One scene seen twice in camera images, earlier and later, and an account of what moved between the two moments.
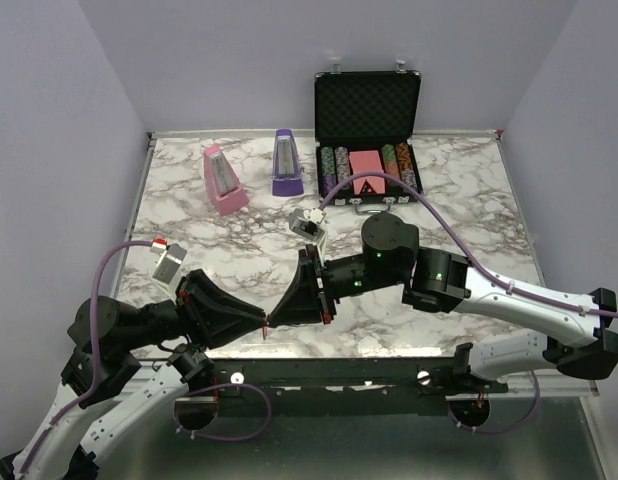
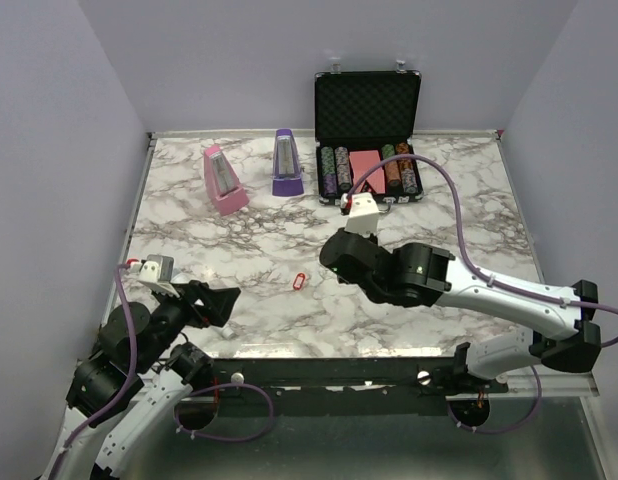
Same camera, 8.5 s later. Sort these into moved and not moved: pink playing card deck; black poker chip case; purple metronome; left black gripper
Moved: left black gripper
Not moved: purple metronome; black poker chip case; pink playing card deck
